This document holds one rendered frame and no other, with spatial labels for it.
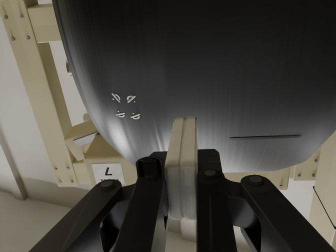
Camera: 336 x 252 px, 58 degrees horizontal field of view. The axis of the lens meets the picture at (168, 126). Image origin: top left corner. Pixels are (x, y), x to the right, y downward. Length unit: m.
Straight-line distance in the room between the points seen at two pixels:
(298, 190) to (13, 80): 5.66
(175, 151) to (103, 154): 0.78
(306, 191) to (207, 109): 5.19
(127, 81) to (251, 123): 0.13
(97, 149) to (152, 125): 0.67
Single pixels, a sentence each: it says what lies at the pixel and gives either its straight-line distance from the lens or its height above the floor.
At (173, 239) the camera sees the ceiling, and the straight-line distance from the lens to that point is 6.79.
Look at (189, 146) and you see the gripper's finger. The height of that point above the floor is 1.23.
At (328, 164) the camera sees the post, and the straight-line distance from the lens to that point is 0.73.
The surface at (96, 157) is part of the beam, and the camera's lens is 0.93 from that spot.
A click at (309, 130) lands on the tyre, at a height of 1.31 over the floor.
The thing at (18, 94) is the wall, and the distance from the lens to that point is 6.94.
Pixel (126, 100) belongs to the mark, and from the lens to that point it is 0.29.
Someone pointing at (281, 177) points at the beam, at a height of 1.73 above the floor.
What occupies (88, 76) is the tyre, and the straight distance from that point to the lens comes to 0.30.
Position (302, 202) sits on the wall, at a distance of 5.60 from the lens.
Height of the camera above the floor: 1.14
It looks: 29 degrees up
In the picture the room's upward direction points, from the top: 174 degrees clockwise
